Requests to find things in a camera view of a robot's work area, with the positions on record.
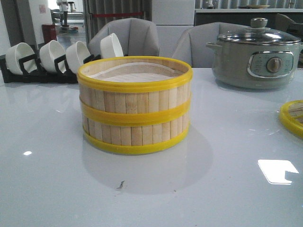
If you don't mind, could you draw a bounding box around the white refrigerator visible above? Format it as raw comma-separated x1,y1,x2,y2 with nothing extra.
151,0,195,57

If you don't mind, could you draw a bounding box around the right grey chair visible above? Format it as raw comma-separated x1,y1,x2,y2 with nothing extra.
172,22,246,68

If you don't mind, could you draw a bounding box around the green electric cooking pot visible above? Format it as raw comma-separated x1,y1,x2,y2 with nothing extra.
205,17,303,90

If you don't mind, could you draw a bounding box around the bamboo steamer tray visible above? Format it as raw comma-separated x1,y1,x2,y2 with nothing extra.
82,113,190,155
77,56,193,127

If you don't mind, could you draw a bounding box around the grey chair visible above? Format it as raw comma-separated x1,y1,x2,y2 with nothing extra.
88,18,160,56
172,22,246,68

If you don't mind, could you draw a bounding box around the white steamer liner cloth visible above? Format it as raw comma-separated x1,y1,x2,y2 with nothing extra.
89,62,183,82

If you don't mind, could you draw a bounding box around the glass pot lid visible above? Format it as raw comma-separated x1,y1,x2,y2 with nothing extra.
217,17,301,45

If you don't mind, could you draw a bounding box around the white bowl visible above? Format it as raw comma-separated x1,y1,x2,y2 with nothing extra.
5,43,34,75
39,40,66,73
100,33,124,59
66,41,90,74

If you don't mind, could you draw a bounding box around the person in white shirt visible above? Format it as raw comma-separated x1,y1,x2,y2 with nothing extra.
56,0,69,26

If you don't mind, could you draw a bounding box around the woven bamboo steamer lid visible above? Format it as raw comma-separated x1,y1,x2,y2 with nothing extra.
279,100,303,139

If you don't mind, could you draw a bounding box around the black dish rack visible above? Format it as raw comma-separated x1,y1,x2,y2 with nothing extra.
0,44,102,84

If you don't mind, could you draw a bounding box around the left grey chair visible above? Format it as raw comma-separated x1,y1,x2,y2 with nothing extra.
88,18,160,56

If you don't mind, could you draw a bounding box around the grey kitchen counter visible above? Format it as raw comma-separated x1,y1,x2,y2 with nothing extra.
194,9,303,28

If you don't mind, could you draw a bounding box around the red trash bin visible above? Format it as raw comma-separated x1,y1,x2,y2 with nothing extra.
42,24,57,44

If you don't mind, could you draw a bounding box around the red barrier belt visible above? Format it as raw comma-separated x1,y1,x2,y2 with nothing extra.
89,11,144,18

